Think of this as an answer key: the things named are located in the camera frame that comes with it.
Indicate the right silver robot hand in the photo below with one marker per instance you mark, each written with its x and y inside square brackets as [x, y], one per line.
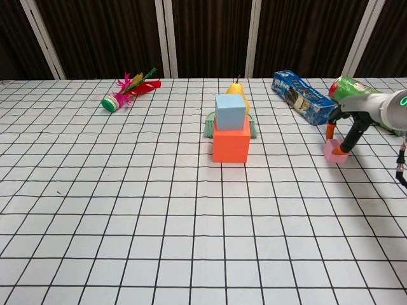
[362, 106]

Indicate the small pink foam cube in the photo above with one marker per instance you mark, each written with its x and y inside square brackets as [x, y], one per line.
[332, 155]

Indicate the light blue foam cube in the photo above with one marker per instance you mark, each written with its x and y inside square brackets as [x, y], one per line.
[230, 112]

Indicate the green chips can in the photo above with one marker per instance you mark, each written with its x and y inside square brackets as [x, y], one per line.
[349, 85]

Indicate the blue cookie box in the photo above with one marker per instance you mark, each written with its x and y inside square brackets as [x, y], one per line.
[305, 98]

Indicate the yellow pear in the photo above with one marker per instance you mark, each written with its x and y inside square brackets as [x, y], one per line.
[235, 89]

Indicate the orange foam cube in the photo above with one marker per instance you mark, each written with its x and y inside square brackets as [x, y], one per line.
[230, 146]

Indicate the colourful feather shuttlecock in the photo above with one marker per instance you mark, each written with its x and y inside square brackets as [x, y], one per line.
[111, 103]

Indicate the white black-grid tablecloth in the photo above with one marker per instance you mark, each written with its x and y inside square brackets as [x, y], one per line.
[127, 222]

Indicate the dark folding screen white frame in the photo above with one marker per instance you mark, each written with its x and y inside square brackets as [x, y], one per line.
[95, 31]

